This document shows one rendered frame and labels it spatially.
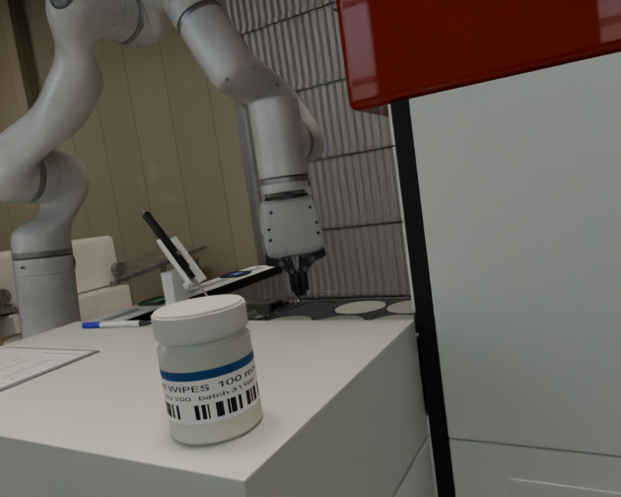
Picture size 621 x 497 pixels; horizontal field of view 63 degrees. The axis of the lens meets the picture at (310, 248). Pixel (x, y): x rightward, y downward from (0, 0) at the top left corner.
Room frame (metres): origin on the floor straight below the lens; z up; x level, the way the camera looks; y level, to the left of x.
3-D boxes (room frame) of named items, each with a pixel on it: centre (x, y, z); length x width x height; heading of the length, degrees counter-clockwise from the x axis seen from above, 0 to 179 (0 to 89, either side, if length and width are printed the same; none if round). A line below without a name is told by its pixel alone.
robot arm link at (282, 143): (0.88, 0.03, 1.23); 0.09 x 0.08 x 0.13; 149
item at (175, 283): (0.73, 0.19, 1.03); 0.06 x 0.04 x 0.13; 61
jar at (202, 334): (0.38, 0.09, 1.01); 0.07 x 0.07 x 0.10
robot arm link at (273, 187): (0.87, 0.03, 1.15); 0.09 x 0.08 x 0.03; 102
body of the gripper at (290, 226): (0.87, 0.03, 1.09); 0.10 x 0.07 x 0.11; 102
